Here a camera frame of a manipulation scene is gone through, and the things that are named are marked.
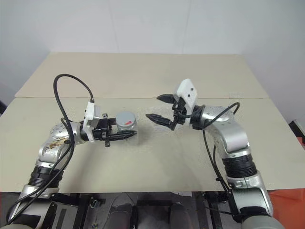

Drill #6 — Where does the small silver tin can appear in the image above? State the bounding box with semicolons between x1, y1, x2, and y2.
115;111;139;128

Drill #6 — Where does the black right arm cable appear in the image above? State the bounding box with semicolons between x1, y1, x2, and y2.
179;102;242;221

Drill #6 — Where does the black metal table frame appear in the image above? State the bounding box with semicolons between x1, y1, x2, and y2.
45;191;236;229

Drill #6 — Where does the red and black object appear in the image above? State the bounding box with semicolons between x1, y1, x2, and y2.
288;118;305;154

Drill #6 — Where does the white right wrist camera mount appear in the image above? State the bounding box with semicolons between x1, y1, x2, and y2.
175;78;199;126

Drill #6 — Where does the orange cloth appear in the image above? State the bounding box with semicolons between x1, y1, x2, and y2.
266;183;305;229

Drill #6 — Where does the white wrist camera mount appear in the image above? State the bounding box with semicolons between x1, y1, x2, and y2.
82;102;103;142
175;78;199;126

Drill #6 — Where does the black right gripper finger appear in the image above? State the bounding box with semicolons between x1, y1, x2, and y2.
157;94;177;104
145;113;174;127

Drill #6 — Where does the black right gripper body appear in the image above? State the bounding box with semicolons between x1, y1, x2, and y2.
170;97;189;131

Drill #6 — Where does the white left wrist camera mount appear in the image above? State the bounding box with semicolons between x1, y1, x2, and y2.
82;102;103;142

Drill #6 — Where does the black object at wall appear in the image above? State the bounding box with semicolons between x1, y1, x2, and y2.
0;98;7;118

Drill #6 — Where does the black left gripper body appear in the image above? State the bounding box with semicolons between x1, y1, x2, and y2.
91;114;115;148

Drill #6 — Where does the small jar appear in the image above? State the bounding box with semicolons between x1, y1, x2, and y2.
117;123;138;133

